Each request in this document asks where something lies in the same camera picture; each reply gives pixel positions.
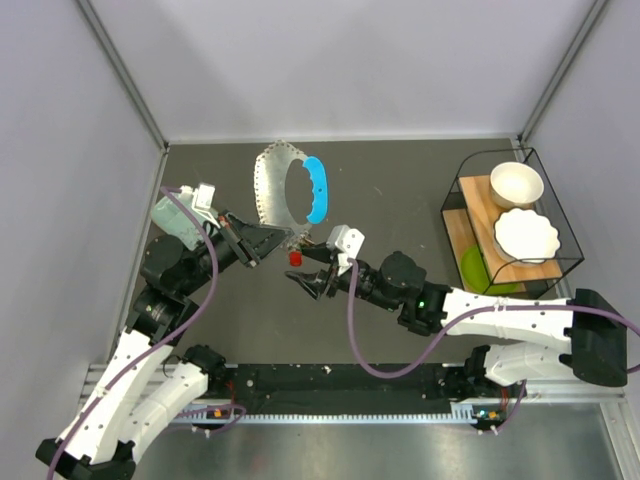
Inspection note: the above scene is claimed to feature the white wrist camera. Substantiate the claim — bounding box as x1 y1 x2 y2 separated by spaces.
178 183 218 226
326 224 365 267

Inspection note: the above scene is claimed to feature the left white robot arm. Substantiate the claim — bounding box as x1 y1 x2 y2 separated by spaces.
36 212 293 479

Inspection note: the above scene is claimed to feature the upper wooden shelf board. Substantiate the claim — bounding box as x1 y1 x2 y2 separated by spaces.
458 175 562 283

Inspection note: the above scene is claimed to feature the metal keyring with blue handle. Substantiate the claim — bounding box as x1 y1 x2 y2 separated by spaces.
253 140 329 235

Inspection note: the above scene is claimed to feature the red capped key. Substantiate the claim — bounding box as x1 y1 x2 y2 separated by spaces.
289 250 303 267

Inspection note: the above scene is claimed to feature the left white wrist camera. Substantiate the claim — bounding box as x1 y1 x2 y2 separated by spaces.
178 183 218 226

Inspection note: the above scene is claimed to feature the white scalloped plate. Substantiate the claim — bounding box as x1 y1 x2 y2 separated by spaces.
493 208 561 265

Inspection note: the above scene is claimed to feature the mint green rectangular tray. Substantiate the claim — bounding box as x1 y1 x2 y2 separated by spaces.
151 197 202 251

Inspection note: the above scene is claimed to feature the green plate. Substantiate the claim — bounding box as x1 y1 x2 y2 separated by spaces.
460 245 519 296

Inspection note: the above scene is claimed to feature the lower wooden shelf board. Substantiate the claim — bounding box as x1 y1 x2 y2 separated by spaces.
442 209 525 296

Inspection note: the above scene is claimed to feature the cream ceramic bowl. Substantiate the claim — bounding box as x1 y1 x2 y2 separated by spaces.
489 162 544 209

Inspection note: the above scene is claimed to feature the white slotted cable duct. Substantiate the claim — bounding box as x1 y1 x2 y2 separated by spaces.
170 404 478 426

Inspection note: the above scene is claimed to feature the wooden shelf board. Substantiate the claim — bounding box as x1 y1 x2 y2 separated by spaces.
458 175 562 283
442 209 525 296

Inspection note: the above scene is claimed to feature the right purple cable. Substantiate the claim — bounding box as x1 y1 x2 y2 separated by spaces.
347 257 640 379

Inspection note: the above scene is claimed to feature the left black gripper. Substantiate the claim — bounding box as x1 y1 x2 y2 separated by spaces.
177 209 293 296

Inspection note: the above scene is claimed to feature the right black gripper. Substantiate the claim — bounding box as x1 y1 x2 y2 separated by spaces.
287 241 401 313

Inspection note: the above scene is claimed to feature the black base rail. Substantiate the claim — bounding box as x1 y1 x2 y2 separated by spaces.
218 364 476 415

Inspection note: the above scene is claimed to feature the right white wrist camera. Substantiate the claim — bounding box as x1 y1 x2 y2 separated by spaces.
326 224 365 267

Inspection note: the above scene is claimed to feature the black wire rack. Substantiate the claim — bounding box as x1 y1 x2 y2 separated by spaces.
440 147 584 299

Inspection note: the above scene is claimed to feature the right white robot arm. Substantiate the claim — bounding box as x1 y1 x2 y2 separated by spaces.
285 245 631 396

